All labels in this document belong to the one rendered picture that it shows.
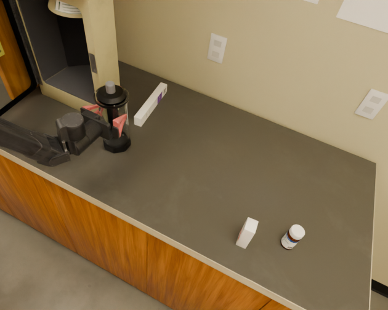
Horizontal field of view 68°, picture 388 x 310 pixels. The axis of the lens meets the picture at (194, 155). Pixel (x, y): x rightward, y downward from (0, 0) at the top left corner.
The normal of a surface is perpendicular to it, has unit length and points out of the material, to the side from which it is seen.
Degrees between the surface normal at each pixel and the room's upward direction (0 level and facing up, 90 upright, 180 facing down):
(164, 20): 90
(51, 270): 0
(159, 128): 0
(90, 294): 0
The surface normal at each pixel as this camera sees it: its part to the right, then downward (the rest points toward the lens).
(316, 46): -0.43, 0.64
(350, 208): 0.12, -0.65
